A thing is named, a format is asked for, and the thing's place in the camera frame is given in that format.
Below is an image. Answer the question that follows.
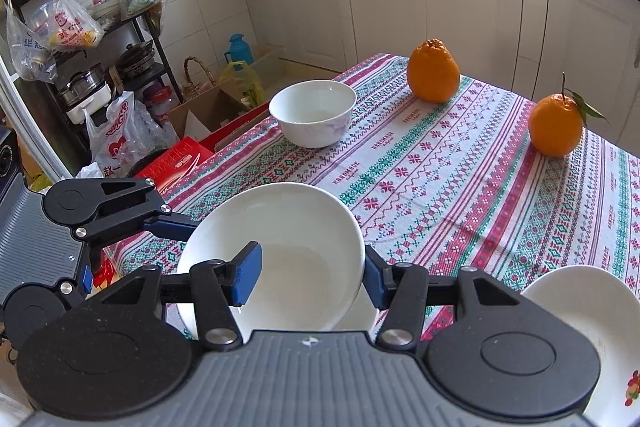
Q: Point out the red green patterned tablecloth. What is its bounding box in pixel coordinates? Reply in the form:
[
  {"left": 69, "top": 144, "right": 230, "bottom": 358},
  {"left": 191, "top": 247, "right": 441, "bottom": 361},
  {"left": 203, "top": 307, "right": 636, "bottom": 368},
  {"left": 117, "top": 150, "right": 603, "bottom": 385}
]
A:
[{"left": 102, "top": 53, "right": 640, "bottom": 344}]

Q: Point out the red and white plastic bag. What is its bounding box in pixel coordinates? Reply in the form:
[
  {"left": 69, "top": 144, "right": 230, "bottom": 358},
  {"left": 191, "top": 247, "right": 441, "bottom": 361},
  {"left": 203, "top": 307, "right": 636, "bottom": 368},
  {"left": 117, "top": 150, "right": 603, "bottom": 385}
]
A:
[{"left": 82, "top": 92, "right": 139, "bottom": 180}]

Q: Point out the clear red yellow print bag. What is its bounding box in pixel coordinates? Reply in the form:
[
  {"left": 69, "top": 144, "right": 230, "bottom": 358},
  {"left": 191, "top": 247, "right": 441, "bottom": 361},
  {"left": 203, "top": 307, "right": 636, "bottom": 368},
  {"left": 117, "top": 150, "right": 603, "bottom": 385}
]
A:
[{"left": 30, "top": 0, "right": 106, "bottom": 53}]

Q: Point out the silver electric pot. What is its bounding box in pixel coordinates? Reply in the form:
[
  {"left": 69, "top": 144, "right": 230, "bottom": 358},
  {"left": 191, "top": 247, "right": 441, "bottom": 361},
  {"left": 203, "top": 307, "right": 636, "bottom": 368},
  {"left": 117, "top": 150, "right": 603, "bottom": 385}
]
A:
[{"left": 56, "top": 64, "right": 119, "bottom": 126}]

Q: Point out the orange without leaf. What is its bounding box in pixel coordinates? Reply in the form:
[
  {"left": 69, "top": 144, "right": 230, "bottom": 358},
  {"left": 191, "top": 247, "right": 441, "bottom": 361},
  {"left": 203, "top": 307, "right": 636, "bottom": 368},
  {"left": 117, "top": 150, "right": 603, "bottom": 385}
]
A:
[{"left": 406, "top": 38, "right": 461, "bottom": 104}]

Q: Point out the clear blue print plastic bag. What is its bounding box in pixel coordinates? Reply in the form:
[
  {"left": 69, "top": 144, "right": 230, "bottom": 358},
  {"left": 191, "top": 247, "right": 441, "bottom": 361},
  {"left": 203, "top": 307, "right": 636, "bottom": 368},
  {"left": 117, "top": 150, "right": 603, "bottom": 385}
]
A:
[{"left": 5, "top": 0, "right": 59, "bottom": 83}]

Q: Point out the open cardboard box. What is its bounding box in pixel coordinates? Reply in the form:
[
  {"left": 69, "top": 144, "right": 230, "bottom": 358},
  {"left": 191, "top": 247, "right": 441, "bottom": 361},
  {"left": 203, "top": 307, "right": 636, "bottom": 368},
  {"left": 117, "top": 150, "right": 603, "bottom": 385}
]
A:
[{"left": 167, "top": 84, "right": 262, "bottom": 144}]

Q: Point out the orange with leaf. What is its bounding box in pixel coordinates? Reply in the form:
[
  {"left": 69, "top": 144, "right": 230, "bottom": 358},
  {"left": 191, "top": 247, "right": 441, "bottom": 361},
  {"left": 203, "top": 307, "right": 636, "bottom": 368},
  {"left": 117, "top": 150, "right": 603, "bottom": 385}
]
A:
[{"left": 528, "top": 73, "right": 611, "bottom": 158}]

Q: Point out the wicker basket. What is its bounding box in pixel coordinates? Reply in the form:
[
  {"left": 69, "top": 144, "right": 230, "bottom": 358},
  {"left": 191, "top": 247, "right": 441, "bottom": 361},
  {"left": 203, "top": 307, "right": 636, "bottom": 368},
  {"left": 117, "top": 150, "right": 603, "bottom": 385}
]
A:
[{"left": 181, "top": 56, "right": 216, "bottom": 100}]

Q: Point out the red patterned gift box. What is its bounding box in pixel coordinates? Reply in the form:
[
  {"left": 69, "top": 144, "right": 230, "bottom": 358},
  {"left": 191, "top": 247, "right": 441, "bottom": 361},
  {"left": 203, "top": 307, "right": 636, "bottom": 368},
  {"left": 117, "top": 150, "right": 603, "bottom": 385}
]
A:
[{"left": 132, "top": 136, "right": 217, "bottom": 196}]

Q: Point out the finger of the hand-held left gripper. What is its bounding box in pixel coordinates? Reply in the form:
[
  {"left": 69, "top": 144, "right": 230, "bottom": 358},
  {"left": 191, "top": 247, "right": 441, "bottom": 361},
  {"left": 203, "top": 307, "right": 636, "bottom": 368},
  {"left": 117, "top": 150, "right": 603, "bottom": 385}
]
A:
[
  {"left": 59, "top": 246, "right": 103, "bottom": 298},
  {"left": 74, "top": 177, "right": 201, "bottom": 244}
]

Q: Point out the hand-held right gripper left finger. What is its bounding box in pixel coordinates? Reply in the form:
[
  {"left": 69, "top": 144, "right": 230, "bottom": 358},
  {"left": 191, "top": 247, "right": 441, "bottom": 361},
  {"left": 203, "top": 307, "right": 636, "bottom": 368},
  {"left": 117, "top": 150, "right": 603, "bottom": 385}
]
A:
[{"left": 87, "top": 241, "right": 264, "bottom": 354}]

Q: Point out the black cooking pot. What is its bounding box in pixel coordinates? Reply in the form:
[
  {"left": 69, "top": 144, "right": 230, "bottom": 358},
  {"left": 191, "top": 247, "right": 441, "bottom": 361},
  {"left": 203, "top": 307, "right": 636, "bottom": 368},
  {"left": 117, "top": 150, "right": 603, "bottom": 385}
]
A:
[{"left": 116, "top": 39, "right": 156, "bottom": 78}]

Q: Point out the white kitchen cabinet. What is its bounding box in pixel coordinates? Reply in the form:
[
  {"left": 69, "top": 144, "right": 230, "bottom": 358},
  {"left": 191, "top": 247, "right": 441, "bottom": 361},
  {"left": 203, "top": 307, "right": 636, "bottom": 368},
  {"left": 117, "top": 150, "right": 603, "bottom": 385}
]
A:
[{"left": 240, "top": 0, "right": 640, "bottom": 152}]

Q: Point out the white fruit print plate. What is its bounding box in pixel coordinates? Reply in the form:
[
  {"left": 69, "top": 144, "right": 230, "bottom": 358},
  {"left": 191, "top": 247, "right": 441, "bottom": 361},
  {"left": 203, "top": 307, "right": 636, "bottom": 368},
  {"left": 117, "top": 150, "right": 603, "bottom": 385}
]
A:
[{"left": 520, "top": 264, "right": 640, "bottom": 427}]

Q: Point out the yellow plastic bag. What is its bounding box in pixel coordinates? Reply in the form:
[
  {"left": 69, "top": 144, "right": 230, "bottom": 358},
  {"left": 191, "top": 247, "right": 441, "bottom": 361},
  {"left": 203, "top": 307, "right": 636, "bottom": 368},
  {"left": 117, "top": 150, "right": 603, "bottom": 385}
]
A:
[{"left": 219, "top": 61, "right": 264, "bottom": 108}]

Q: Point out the red lid jar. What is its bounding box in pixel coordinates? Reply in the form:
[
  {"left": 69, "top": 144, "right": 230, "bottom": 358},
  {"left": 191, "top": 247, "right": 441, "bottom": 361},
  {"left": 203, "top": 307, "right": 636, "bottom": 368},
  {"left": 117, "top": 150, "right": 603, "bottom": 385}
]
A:
[{"left": 144, "top": 87, "right": 174, "bottom": 116}]

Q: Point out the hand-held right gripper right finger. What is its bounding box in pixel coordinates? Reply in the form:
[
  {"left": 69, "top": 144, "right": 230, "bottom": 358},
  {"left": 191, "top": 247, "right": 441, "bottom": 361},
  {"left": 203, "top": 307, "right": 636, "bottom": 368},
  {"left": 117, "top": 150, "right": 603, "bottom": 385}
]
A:
[{"left": 364, "top": 244, "right": 526, "bottom": 354}]

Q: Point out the blue thermos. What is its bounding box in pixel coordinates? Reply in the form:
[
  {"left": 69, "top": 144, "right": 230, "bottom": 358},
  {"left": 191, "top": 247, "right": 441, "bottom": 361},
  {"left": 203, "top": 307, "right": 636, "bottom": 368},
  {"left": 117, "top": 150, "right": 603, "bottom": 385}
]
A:
[{"left": 223, "top": 33, "right": 256, "bottom": 80}]

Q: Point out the crumpled white plastic bag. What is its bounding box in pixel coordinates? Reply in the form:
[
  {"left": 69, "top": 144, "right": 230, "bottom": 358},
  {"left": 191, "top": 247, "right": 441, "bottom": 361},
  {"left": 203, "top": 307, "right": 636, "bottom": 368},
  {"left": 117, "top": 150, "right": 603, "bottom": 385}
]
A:
[{"left": 75, "top": 159, "right": 106, "bottom": 180}]

